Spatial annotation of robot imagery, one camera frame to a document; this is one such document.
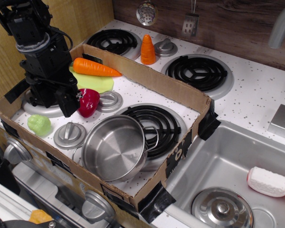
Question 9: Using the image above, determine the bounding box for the silver faucet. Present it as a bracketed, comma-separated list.
[267, 2, 285, 67]

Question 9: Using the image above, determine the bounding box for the orange toy carrot tip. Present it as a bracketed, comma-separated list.
[141, 34, 156, 65]

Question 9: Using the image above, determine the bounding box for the light green toy plate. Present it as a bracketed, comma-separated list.
[69, 66, 114, 94]

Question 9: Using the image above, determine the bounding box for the silver knob ring middle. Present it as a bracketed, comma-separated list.
[96, 91, 124, 114]

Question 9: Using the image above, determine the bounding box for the silver knob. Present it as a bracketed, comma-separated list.
[154, 38, 178, 57]
[53, 122, 87, 150]

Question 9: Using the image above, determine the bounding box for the green toy lettuce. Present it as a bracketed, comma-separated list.
[27, 114, 51, 136]

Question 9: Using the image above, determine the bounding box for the stove burner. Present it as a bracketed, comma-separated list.
[161, 54, 234, 100]
[84, 29, 142, 60]
[116, 103, 187, 172]
[22, 90, 64, 118]

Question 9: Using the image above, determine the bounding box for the hanging slotted spoon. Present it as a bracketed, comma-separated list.
[136, 0, 158, 26]

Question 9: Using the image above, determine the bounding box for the oven knob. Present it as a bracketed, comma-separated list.
[4, 137, 32, 164]
[81, 190, 115, 223]

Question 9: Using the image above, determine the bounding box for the red toy pepper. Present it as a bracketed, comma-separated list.
[77, 88, 100, 118]

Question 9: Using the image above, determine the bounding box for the yellow toy piece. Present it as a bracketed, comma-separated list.
[28, 209, 53, 224]

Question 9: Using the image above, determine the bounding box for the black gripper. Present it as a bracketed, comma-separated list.
[20, 33, 80, 117]

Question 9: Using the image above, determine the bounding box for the back left stove burner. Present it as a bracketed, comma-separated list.
[84, 29, 142, 60]

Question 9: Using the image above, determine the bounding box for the steel sink basin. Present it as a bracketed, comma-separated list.
[165, 120, 285, 228]

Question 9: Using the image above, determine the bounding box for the cardboard fence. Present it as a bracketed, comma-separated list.
[0, 45, 213, 223]

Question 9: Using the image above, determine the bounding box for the hanging metal spatula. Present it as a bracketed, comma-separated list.
[182, 0, 200, 37]

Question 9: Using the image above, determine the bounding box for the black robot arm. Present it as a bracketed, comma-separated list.
[0, 0, 80, 117]

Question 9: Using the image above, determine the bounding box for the silver knob back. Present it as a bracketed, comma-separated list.
[154, 38, 178, 57]

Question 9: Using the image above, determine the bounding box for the silver knob front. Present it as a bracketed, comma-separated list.
[53, 122, 87, 150]

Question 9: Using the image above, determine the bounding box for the steel pot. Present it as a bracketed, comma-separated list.
[80, 115, 160, 182]

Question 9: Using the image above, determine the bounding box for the back right stove burner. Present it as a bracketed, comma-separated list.
[161, 54, 234, 100]

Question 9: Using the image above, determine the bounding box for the white red toy sponge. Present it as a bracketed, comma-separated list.
[247, 167, 285, 198]

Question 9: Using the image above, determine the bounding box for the oven knob left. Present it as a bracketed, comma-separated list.
[4, 137, 32, 164]

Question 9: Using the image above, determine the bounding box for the oven knob right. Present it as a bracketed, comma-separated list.
[81, 190, 115, 223]

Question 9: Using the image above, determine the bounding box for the front left stove burner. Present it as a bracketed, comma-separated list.
[22, 90, 64, 118]

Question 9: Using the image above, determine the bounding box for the steel pot lid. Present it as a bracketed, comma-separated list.
[190, 187, 254, 228]

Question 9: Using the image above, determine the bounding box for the orange toy carrot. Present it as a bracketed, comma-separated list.
[69, 57, 123, 77]

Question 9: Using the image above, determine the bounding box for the front right stove burner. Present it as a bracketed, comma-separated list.
[116, 103, 187, 172]

